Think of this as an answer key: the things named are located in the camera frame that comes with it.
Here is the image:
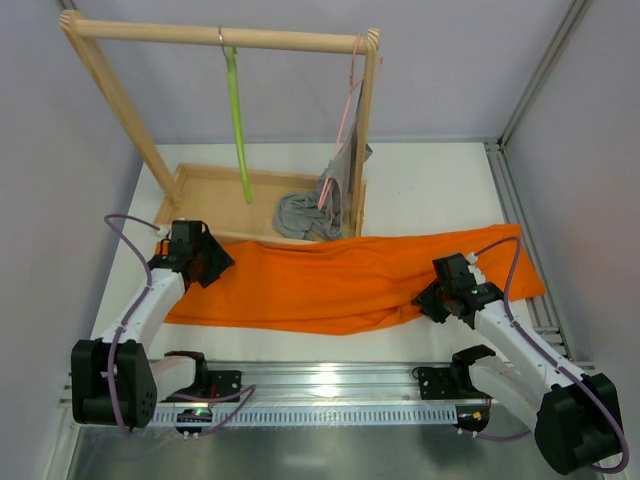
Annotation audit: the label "aluminium corner frame post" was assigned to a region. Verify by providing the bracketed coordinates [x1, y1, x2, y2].
[484, 1, 592, 360]

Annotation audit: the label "wooden clothes rack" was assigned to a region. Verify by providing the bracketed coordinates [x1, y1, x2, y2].
[59, 10, 379, 244]

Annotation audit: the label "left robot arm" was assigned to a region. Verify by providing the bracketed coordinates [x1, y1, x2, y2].
[71, 220, 234, 433]

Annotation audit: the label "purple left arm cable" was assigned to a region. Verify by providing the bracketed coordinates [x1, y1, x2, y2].
[103, 213, 257, 436]

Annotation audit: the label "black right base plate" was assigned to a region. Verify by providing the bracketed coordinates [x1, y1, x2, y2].
[412, 366, 482, 400]

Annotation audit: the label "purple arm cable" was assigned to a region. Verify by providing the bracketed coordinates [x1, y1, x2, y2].
[103, 213, 257, 436]
[459, 235, 630, 474]

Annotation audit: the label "orange trousers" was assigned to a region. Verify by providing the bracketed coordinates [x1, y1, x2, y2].
[166, 224, 545, 336]

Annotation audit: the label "green plastic hanger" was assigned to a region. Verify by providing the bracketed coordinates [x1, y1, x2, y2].
[223, 48, 253, 204]

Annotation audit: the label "pink wire hanger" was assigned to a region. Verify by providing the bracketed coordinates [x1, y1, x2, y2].
[317, 34, 364, 211]

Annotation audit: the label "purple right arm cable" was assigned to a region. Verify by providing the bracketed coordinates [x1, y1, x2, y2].
[459, 235, 630, 474]

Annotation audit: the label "aluminium front rail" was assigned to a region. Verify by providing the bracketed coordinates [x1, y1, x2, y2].
[58, 360, 606, 429]

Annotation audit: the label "grey shirt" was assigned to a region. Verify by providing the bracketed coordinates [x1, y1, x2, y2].
[272, 98, 361, 241]

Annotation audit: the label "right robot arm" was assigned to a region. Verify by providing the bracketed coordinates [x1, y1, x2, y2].
[413, 253, 629, 475]

